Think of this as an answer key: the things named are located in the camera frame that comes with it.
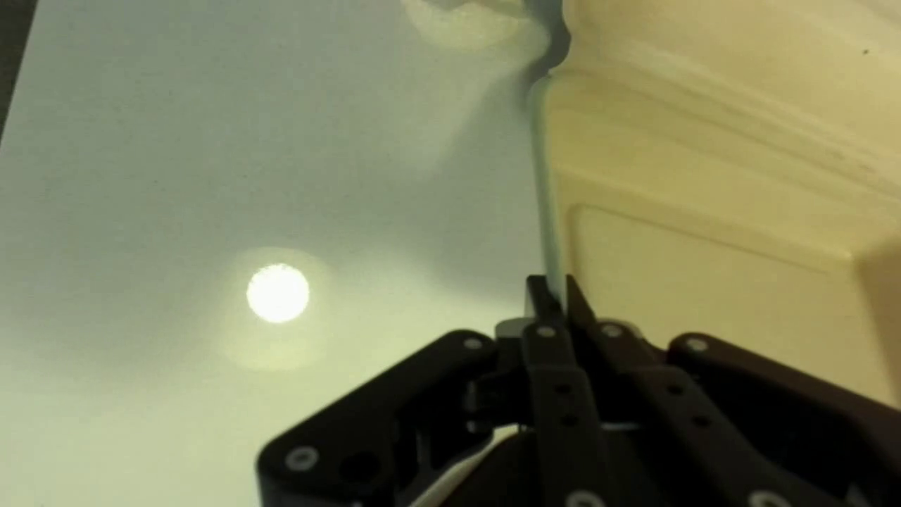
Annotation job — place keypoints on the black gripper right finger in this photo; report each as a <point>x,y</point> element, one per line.
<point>740,428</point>

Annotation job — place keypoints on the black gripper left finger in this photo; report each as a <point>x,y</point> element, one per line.
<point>517,405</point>

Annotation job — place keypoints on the beige clamshell take-away food box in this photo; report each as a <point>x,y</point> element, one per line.
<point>733,167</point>

